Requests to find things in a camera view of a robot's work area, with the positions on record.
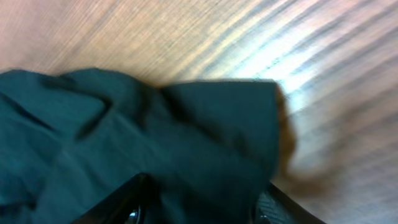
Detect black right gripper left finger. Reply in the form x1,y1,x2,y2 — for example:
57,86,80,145
72,173,159,224

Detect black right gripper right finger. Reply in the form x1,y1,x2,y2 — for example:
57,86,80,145
253,184,325,224

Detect black shorts with white waistband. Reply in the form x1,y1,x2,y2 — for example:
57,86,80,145
1,69,279,223

